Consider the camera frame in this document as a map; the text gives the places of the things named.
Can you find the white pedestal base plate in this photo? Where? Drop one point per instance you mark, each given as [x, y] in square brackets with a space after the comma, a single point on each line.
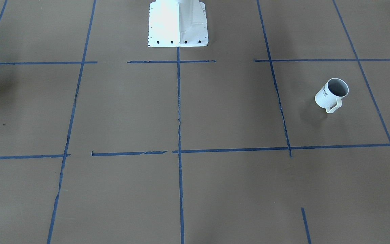
[177, 23]

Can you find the white ribbed HOME mug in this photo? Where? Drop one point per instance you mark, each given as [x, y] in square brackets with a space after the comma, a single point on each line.
[330, 96]

